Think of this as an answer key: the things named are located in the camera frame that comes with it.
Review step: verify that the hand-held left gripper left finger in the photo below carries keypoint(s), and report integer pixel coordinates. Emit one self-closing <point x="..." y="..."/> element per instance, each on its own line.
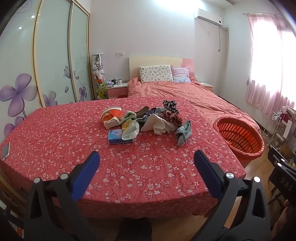
<point x="86" y="173"/>

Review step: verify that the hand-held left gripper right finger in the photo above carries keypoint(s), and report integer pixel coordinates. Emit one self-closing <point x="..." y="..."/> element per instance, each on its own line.
<point x="205" y="171"/>

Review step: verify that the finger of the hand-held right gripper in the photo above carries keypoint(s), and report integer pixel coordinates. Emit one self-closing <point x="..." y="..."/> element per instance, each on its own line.
<point x="281" y="160"/>

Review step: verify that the orange plastic basket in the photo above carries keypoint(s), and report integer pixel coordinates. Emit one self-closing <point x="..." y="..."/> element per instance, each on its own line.
<point x="242" y="141"/>

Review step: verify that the snack packet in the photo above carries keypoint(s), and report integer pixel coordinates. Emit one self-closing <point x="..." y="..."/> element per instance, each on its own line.
<point x="130" y="129"/>

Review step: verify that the light green sock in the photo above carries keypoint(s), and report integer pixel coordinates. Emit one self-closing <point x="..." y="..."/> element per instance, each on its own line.
<point x="128" y="115"/>

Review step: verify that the person's right hand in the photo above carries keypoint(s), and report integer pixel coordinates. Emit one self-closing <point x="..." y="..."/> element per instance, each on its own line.
<point x="285" y="217"/>

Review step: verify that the blue grey sock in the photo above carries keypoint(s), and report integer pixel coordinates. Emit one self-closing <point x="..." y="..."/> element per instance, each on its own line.
<point x="183" y="132"/>

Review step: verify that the blue tissue packet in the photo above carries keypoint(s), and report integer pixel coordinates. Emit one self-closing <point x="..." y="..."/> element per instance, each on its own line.
<point x="115" y="136"/>

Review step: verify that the red floral blanket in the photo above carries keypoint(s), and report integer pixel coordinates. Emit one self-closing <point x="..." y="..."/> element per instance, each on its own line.
<point x="69" y="129"/>

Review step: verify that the red knitted sock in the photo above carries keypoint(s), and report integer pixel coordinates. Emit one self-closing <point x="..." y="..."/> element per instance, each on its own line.
<point x="173" y="117"/>

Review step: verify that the orange instant noodle cup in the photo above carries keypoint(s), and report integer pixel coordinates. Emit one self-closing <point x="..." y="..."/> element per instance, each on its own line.
<point x="111" y="114"/>

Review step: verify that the beige cloth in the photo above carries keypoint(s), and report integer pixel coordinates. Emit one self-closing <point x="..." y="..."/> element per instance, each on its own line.
<point x="155" y="124"/>

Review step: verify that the pink curtain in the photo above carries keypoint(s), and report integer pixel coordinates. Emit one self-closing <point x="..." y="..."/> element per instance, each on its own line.
<point x="261" y="88"/>

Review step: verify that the black floral cloth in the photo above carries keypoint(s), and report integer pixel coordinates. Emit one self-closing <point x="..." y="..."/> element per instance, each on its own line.
<point x="170" y="105"/>

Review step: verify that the wooden chair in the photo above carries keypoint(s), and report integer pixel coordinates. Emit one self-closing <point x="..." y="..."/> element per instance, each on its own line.
<point x="11" y="197"/>

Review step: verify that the salmon duvet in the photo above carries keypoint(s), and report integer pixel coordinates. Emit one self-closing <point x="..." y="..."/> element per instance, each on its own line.
<point x="185" y="92"/>

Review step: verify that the brown striped sock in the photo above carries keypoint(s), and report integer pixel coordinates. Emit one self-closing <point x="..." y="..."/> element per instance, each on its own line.
<point x="141" y="111"/>

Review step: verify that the white smartphone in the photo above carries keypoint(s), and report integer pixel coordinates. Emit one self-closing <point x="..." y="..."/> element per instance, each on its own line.
<point x="5" y="151"/>

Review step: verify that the pink and white nightstand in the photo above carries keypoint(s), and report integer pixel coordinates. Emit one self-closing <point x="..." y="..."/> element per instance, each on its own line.
<point x="207" y="85"/>
<point x="116" y="91"/>

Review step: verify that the white mug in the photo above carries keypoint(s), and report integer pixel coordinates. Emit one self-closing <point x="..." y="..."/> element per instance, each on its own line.
<point x="119" y="82"/>

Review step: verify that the clear tube of plush toys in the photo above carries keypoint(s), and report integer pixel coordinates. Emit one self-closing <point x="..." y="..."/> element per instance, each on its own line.
<point x="99" y="76"/>

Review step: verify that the pink striped pillow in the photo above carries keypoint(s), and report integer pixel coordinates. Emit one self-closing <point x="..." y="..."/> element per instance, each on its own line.
<point x="181" y="74"/>

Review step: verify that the white floral pillow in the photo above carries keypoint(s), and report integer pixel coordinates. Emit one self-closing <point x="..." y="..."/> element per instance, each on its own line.
<point x="156" y="73"/>

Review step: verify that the beige and pink headboard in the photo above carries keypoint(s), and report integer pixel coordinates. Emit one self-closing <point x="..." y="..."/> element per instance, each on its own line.
<point x="152" y="60"/>

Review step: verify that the floral sliding door wardrobe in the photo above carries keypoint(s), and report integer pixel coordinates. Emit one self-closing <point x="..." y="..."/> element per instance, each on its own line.
<point x="53" y="46"/>

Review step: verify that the white air conditioner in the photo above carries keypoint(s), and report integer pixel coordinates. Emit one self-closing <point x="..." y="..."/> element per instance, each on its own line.
<point x="208" y="17"/>

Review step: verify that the white wall switch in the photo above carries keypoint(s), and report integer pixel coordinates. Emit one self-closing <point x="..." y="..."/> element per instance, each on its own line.
<point x="119" y="54"/>

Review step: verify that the white pipe duct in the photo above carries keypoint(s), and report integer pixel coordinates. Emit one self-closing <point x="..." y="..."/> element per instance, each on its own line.
<point x="223" y="38"/>

